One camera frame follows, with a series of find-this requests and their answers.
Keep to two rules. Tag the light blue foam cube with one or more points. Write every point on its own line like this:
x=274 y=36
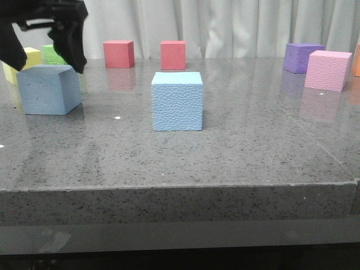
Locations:
x=177 y=101
x=49 y=89

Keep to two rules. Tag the right red foam cube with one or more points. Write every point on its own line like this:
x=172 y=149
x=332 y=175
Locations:
x=173 y=54

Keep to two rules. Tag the pink foam cube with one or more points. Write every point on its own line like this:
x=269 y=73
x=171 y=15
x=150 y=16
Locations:
x=327 y=70

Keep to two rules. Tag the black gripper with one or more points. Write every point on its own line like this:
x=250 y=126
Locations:
x=66 y=18

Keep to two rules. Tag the yellow foam cube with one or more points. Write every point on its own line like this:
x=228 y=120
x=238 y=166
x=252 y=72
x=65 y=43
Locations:
x=34 y=58

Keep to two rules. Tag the left red foam cube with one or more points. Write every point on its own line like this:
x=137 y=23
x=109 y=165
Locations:
x=119 y=53

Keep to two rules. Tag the orange foam cube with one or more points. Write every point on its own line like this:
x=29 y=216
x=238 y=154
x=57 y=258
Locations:
x=356 y=62

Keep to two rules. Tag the grey curtain backdrop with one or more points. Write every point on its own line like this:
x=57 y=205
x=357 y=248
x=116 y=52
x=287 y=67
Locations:
x=221 y=29

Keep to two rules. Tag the red foam cube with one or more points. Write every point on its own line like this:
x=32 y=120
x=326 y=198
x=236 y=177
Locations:
x=173 y=54
x=119 y=53

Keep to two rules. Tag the purple foam cube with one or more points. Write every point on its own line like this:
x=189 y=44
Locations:
x=297 y=56

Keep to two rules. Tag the green foam cube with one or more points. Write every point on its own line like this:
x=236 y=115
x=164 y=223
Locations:
x=51 y=57

